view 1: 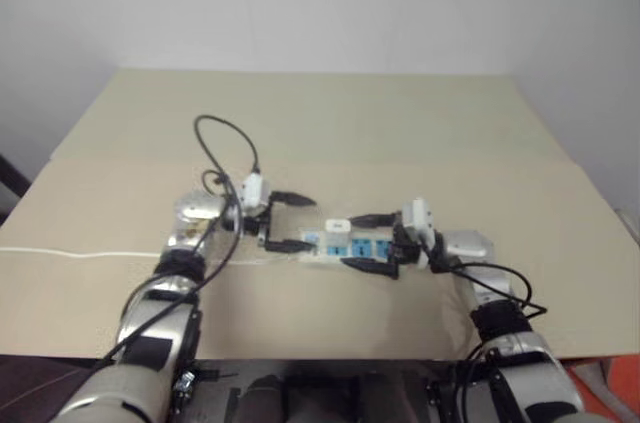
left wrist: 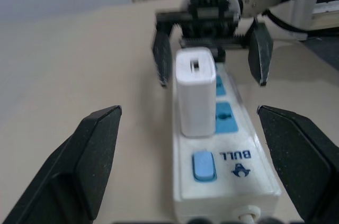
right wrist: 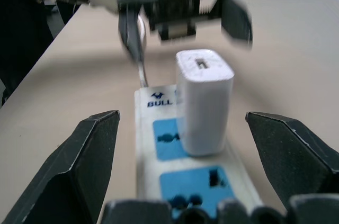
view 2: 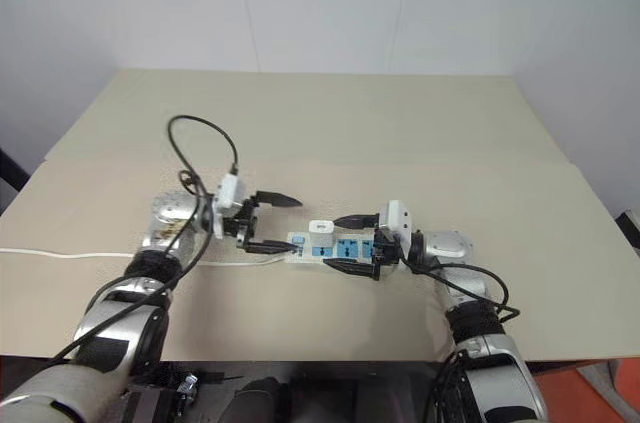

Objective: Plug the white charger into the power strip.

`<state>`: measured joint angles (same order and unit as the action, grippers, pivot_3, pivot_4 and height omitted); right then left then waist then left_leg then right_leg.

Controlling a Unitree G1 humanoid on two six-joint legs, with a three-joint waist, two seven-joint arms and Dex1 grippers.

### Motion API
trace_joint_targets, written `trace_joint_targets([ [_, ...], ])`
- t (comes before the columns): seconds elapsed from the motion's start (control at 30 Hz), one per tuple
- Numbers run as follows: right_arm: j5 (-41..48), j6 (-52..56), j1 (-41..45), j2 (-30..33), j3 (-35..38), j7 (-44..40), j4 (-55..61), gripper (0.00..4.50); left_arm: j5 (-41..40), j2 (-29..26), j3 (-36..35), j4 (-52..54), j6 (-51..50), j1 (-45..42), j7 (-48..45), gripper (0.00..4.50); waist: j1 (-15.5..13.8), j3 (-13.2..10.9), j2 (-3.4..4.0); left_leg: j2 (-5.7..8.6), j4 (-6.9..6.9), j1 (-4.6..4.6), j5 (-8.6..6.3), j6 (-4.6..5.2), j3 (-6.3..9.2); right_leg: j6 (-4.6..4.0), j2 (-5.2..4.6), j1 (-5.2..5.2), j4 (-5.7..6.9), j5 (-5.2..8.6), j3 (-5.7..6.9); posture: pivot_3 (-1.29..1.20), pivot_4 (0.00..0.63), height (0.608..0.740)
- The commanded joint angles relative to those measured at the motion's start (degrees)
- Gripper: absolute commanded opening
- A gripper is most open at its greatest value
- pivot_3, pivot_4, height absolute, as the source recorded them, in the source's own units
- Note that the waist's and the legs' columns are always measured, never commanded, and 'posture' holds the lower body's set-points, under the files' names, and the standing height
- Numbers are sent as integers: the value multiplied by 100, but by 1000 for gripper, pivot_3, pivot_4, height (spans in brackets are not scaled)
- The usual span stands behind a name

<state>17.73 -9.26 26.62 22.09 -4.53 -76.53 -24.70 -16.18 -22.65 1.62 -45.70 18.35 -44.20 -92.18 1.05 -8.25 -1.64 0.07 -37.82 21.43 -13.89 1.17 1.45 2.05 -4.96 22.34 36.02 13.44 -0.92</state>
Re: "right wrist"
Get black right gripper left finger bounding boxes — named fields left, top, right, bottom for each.
left=0, top=110, right=121, bottom=224

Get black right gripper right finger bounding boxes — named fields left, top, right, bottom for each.
left=245, top=111, right=339, bottom=212

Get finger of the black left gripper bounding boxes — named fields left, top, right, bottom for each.
left=219, top=0, right=254, bottom=49
left=117, top=0, right=147, bottom=64

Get white charger cube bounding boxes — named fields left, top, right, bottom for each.
left=174, top=48, right=235, bottom=157

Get white power strip blue sockets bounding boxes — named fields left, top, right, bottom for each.
left=133, top=84, right=264, bottom=218

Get white power strip cable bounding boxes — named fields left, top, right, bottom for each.
left=135, top=0, right=149, bottom=88

